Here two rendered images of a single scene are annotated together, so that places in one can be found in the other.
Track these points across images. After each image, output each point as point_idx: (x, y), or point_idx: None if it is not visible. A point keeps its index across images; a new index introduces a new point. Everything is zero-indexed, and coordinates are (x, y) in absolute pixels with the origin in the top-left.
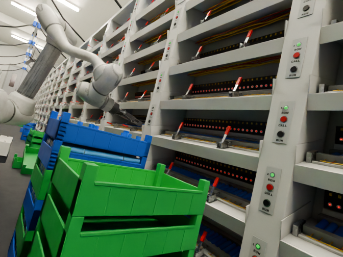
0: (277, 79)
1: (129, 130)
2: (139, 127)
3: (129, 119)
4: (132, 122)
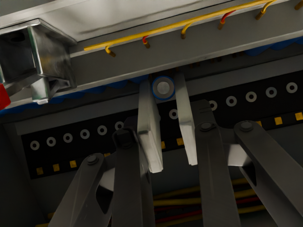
0: None
1: (152, 8)
2: (56, 93)
3: (130, 179)
4: (112, 134)
